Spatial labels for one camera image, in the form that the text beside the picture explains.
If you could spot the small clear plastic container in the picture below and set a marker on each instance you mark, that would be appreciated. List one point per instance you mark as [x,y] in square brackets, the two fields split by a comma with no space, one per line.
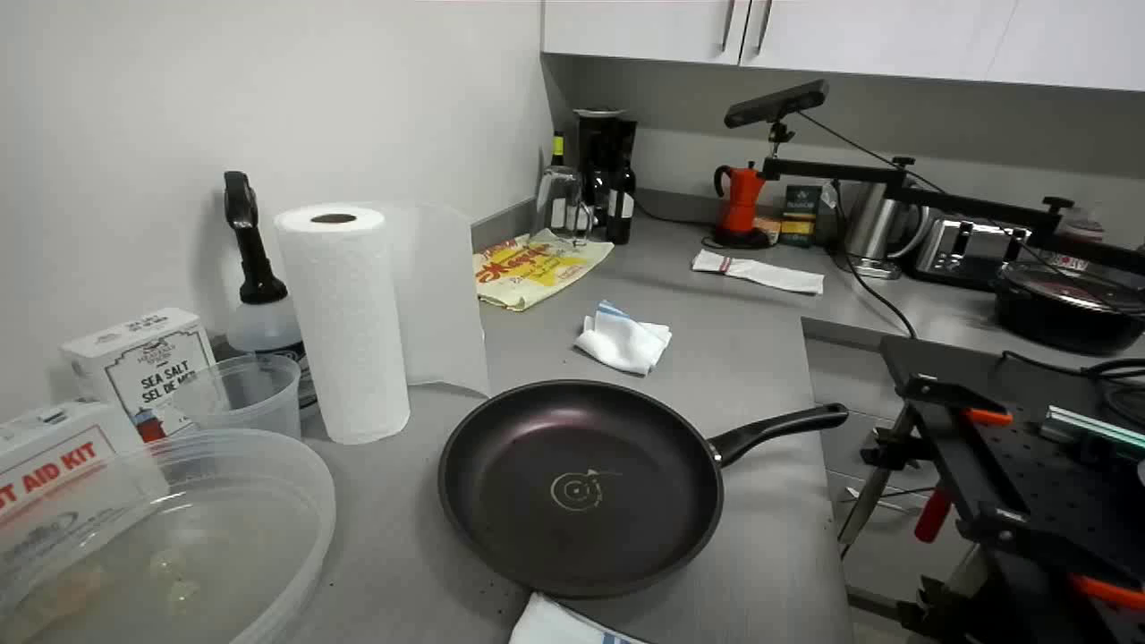
[256,397]

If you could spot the black coffee maker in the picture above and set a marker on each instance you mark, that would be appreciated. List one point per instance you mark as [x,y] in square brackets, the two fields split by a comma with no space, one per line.
[593,149]

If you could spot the silver kettle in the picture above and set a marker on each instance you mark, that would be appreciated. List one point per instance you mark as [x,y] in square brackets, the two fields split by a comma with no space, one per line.
[879,226]

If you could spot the white cabinet door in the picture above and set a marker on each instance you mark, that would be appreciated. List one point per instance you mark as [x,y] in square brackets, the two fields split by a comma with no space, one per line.
[954,36]
[644,26]

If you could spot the large clear plastic bowl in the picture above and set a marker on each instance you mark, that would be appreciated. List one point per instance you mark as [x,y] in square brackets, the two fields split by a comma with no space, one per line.
[228,560]

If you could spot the black frying pan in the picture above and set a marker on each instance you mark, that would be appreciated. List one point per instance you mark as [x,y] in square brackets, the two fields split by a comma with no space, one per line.
[575,476]

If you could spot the spray bottle with black nozzle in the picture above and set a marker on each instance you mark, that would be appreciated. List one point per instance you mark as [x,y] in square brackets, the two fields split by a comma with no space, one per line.
[251,268]

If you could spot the black bar-shaped camera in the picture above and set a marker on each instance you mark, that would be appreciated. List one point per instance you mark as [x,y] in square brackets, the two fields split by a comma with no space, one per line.
[773,105]

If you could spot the red moka pot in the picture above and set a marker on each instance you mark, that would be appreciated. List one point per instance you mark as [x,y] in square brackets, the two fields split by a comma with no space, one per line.
[738,201]

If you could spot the white paper towel roll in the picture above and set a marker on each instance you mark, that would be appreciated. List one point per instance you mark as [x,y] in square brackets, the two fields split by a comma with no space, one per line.
[345,324]

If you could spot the white first aid kit box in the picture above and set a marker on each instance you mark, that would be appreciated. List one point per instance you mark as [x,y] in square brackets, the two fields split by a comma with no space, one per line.
[64,470]

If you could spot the yellow printed packet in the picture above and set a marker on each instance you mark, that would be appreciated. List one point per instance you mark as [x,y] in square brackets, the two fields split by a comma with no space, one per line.
[539,268]

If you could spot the small yellow-green box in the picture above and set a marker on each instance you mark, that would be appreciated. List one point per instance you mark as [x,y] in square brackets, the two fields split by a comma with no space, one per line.
[801,217]

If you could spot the plain white folded towel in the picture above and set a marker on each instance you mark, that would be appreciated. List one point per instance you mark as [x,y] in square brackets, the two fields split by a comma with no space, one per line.
[757,272]

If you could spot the silver toaster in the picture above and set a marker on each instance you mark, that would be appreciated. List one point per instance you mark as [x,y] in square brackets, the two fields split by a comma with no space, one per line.
[972,247]

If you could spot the white blue-striped cloth towel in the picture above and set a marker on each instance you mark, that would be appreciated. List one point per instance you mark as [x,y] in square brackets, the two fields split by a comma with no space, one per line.
[558,625]
[624,338]

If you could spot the black equipment base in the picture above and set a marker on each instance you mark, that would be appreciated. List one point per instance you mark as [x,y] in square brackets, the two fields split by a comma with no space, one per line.
[1049,502]

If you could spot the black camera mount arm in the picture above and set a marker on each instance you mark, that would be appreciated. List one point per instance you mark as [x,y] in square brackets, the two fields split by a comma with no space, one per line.
[954,201]

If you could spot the white sea salt box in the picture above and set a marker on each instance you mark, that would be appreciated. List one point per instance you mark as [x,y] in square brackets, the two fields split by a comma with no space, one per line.
[148,369]

